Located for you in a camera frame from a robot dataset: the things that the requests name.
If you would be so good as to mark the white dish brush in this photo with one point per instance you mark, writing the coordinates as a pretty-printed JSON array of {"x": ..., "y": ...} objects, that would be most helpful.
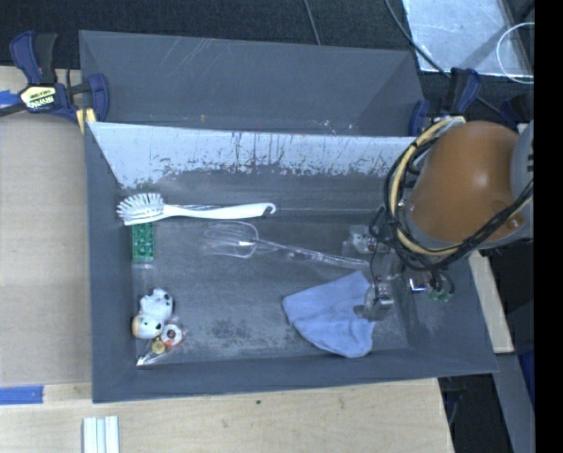
[{"x": 142, "y": 208}]

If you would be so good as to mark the clear plastic whisk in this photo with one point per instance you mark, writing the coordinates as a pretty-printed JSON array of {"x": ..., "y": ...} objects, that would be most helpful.
[{"x": 304, "y": 254}]

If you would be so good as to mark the light blue cloth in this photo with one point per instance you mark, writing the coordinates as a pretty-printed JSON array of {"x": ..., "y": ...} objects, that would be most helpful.
[{"x": 326, "y": 319}]

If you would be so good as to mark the white toy cow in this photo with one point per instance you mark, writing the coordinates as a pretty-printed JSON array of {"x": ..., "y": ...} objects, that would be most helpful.
[{"x": 151, "y": 314}]

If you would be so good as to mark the pale wood board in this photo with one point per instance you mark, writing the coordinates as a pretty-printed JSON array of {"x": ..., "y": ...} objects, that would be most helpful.
[{"x": 43, "y": 253}]

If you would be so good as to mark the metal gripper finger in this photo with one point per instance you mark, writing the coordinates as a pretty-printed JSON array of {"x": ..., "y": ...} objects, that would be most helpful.
[
  {"x": 359, "y": 239},
  {"x": 378, "y": 307}
]

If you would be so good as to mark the clear packet with orange pieces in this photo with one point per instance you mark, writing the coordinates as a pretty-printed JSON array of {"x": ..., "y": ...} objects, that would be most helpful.
[{"x": 170, "y": 337}]

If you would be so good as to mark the grey metal bin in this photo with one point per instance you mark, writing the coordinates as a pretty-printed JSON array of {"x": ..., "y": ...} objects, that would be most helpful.
[{"x": 262, "y": 295}]

